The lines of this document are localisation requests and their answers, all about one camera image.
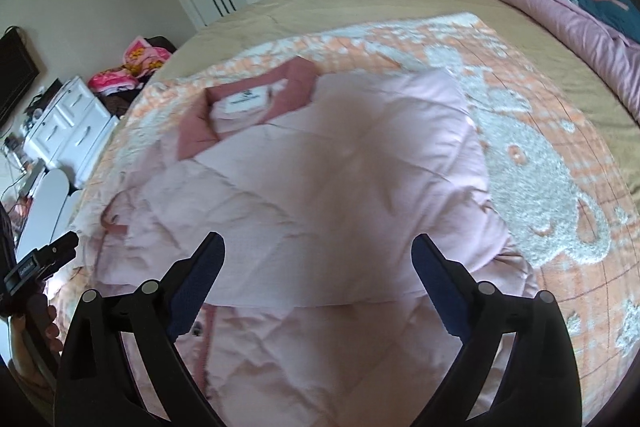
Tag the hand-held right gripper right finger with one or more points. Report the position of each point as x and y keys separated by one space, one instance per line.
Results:
x=440 y=287

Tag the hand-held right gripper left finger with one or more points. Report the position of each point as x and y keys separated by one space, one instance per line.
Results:
x=197 y=287

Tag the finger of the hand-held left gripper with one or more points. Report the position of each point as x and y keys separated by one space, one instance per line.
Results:
x=60 y=249

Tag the pink quilted jacket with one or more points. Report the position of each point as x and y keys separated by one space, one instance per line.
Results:
x=325 y=157

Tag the person's left hand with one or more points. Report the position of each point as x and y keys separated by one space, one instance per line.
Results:
x=32 y=347

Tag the white drawer cabinet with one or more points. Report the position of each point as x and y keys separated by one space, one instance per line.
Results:
x=75 y=122

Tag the dark brown cloth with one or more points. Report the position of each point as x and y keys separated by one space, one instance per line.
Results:
x=117 y=102

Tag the orange printed blanket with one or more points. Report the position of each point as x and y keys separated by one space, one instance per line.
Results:
x=550 y=132

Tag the pink printed cloth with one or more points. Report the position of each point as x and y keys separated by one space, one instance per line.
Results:
x=140 y=57

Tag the black wall television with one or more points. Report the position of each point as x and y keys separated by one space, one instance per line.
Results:
x=15 y=72

